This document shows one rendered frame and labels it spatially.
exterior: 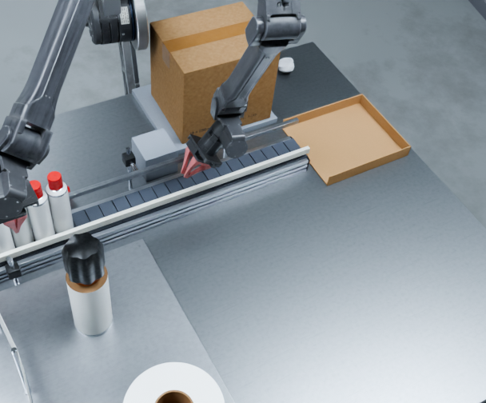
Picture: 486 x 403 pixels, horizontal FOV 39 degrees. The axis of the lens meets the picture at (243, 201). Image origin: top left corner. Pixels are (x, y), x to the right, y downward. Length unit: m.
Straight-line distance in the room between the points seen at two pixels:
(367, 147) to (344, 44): 1.84
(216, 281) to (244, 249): 0.13
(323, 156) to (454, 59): 2.07
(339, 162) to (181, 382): 0.94
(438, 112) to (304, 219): 1.87
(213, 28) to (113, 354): 0.96
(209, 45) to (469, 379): 1.10
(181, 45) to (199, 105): 0.17
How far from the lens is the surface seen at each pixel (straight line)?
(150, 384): 1.44
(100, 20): 1.98
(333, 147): 2.15
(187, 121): 2.01
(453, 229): 2.05
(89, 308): 1.55
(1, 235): 1.73
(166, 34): 2.01
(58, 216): 1.76
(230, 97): 1.68
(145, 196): 1.89
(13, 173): 1.27
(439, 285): 1.92
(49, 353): 1.65
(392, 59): 3.94
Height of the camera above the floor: 2.33
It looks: 50 degrees down
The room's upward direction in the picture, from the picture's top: 8 degrees clockwise
